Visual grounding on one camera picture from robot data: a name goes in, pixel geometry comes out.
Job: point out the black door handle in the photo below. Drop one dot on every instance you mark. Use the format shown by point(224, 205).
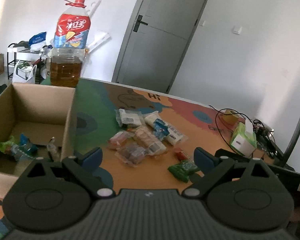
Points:
point(139, 21)

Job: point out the grey door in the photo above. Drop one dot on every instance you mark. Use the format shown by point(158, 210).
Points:
point(151, 58)

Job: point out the dark green snack packet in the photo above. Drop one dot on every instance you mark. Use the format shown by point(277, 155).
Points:
point(183, 170)

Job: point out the white long snack packet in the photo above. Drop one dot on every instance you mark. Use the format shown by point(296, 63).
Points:
point(175, 136)

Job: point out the brown clear snack packet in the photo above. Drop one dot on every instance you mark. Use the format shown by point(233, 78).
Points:
point(131, 154)

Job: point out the open cardboard box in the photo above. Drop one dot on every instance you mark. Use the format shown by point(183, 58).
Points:
point(40, 112)

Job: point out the long biscuit packet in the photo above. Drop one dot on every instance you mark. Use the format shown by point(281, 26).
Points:
point(145, 138)

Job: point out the light green cracker packet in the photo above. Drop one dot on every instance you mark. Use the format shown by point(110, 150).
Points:
point(53, 151)

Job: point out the blue small snack packet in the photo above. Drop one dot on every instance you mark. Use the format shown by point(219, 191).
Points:
point(160, 129)

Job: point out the small yellow box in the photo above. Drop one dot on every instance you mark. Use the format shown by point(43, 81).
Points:
point(230, 117)

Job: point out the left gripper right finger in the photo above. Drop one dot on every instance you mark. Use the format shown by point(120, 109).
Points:
point(213, 168)

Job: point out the white plastic bag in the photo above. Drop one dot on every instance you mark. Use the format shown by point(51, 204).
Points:
point(24, 72)

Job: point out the colourful cartoon table mat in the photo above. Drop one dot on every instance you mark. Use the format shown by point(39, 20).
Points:
point(95, 105)

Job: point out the pink candy packet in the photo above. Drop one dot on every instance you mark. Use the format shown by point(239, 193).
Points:
point(119, 139)

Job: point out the red small snack packet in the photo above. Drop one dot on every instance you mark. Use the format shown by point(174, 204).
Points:
point(180, 154)

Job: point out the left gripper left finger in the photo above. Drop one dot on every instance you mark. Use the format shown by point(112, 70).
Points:
point(80, 168)

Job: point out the blue bag on rack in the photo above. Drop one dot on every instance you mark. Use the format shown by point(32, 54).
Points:
point(40, 37)

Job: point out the black shoe rack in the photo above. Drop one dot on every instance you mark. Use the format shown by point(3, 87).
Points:
point(38, 57)

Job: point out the large cooking oil bottle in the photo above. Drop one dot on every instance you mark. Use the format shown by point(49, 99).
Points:
point(69, 43)

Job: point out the white wall switch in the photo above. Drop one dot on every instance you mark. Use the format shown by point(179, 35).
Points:
point(237, 30)

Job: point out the blue white snack packet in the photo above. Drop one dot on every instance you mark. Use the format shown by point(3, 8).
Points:
point(25, 149)

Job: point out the white green tissue box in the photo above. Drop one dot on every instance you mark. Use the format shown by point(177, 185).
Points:
point(244, 138)

